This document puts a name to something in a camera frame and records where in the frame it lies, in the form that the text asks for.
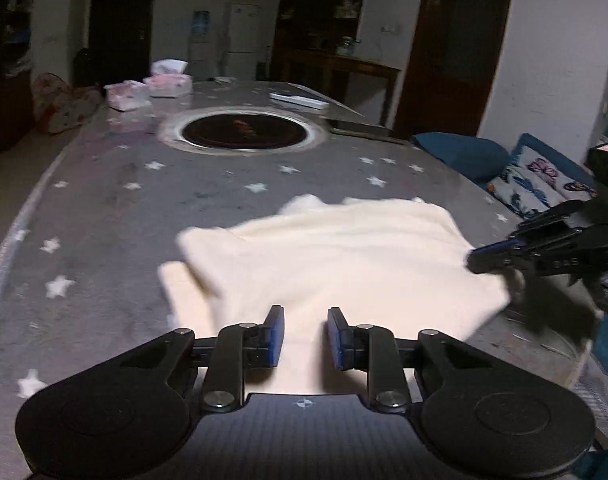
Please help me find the round built-in cooktop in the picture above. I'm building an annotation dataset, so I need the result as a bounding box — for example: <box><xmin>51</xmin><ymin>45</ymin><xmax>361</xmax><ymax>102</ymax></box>
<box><xmin>156</xmin><ymin>106</ymin><xmax>329</xmax><ymax>157</ymax></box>

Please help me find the dark wooden shelf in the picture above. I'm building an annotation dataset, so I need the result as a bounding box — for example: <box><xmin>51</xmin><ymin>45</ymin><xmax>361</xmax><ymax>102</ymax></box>
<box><xmin>0</xmin><ymin>0</ymin><xmax>37</xmax><ymax>156</ymax></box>

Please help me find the white remote control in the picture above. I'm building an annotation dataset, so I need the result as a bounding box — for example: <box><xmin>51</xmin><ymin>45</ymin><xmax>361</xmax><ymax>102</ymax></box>
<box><xmin>269</xmin><ymin>91</ymin><xmax>329</xmax><ymax>111</ymax></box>

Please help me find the water dispenser with blue bottle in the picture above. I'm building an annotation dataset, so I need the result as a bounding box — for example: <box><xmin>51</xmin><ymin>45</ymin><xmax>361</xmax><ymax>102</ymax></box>
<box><xmin>189</xmin><ymin>10</ymin><xmax>213</xmax><ymax>81</ymax></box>

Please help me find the cream sweater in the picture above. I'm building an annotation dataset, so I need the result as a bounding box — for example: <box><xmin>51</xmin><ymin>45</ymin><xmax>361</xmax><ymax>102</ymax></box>
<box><xmin>158</xmin><ymin>194</ymin><xmax>514</xmax><ymax>396</ymax></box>

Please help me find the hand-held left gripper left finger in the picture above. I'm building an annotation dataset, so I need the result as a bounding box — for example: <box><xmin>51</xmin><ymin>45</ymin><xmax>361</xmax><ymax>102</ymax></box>
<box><xmin>119</xmin><ymin>305</ymin><xmax>286</xmax><ymax>413</ymax></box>

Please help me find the plain blue cushion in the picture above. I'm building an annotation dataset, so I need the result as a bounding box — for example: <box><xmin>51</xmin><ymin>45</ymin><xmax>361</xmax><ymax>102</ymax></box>
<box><xmin>414</xmin><ymin>131</ymin><xmax>509</xmax><ymax>186</ymax></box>

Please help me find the dark wooden door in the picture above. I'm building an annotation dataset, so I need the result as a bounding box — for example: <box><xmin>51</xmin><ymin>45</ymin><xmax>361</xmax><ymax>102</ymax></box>
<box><xmin>86</xmin><ymin>0</ymin><xmax>159</xmax><ymax>86</ymax></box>

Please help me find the pink tissue box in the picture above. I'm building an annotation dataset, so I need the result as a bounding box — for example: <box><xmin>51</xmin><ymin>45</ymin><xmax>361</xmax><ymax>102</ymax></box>
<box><xmin>143</xmin><ymin>59</ymin><xmax>193</xmax><ymax>98</ymax></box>

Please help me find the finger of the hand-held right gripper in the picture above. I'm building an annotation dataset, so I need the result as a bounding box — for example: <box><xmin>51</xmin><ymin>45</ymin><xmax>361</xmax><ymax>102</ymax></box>
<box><xmin>471</xmin><ymin>201</ymin><xmax>587</xmax><ymax>252</ymax></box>
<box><xmin>465</xmin><ymin>227</ymin><xmax>590</xmax><ymax>277</ymax></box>

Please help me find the white refrigerator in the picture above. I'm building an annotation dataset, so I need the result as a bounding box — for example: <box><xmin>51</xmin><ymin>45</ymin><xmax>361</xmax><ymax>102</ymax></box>
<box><xmin>226</xmin><ymin>2</ymin><xmax>262</xmax><ymax>81</ymax></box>

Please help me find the grey star-print tablecloth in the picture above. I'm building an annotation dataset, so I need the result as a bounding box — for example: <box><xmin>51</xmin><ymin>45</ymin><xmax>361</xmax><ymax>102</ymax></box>
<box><xmin>0</xmin><ymin>80</ymin><xmax>608</xmax><ymax>480</ymax></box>

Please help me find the butterfly print pillow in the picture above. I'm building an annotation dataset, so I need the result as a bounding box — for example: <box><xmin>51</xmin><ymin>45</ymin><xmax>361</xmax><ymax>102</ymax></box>
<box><xmin>486</xmin><ymin>146</ymin><xmax>597</xmax><ymax>220</ymax></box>

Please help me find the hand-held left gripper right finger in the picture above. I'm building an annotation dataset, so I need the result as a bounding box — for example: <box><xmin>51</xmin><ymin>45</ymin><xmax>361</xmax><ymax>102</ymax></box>
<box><xmin>326</xmin><ymin>306</ymin><xmax>489</xmax><ymax>414</ymax></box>

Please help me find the pink tissue pack near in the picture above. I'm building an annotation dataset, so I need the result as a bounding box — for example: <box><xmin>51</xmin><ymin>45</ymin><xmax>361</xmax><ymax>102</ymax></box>
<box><xmin>104</xmin><ymin>80</ymin><xmax>152</xmax><ymax>111</ymax></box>

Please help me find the brown wooden door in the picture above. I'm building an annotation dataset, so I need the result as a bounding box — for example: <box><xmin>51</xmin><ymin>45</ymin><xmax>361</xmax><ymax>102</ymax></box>
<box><xmin>394</xmin><ymin>0</ymin><xmax>514</xmax><ymax>141</ymax></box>

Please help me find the dark wooden cabinet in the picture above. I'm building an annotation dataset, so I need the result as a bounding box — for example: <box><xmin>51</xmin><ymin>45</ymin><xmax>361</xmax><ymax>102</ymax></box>
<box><xmin>274</xmin><ymin>0</ymin><xmax>371</xmax><ymax>81</ymax></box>

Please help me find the wooden side table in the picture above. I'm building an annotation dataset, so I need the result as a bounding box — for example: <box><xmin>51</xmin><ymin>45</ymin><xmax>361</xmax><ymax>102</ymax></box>
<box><xmin>279</xmin><ymin>50</ymin><xmax>402</xmax><ymax>126</ymax></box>

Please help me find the floral cushioned seat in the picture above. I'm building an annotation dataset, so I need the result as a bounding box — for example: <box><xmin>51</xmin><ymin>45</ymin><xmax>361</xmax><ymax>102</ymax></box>
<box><xmin>31</xmin><ymin>72</ymin><xmax>102</xmax><ymax>135</ymax></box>

